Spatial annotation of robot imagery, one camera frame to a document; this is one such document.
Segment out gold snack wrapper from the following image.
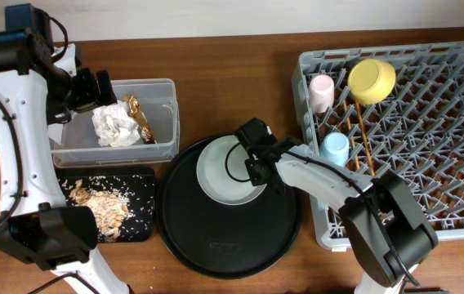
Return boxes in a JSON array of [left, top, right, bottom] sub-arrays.
[[124, 95, 156, 145]]

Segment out white paper napkin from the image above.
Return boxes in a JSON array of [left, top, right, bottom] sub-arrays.
[[91, 100, 141, 147]]

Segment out grey round plate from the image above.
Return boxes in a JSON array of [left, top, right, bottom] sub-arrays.
[[196, 135, 266, 206]]

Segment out light blue plastic cup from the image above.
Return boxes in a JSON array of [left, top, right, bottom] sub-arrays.
[[319, 132, 350, 167]]

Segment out pink plastic cup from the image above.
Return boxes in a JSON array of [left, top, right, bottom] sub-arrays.
[[309, 74, 335, 114]]

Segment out wooden chopstick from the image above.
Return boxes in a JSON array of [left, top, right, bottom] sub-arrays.
[[341, 100, 360, 171], [355, 101, 376, 176]]

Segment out peanut shells and rice scraps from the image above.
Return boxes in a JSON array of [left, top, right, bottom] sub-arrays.
[[62, 175, 154, 242]]

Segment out yellow plastic bowl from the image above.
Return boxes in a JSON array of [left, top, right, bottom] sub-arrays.
[[347, 59, 396, 105]]

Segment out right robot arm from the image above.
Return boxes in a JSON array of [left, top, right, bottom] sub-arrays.
[[239, 136, 439, 293]]

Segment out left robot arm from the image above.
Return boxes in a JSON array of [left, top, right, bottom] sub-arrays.
[[0, 3, 131, 293]]

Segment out clear plastic waste bin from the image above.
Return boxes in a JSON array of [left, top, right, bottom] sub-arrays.
[[50, 78, 180, 168]]

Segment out grey dishwasher rack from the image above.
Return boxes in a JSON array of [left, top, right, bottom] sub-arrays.
[[291, 42, 464, 241]]

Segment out white label on bin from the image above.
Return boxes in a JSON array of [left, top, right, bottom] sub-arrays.
[[47, 123, 64, 145]]

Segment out round black serving tray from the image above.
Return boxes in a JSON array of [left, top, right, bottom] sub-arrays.
[[155, 137, 302, 279]]

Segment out black rectangular tray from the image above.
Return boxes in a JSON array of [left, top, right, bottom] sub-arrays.
[[56, 165, 156, 244]]

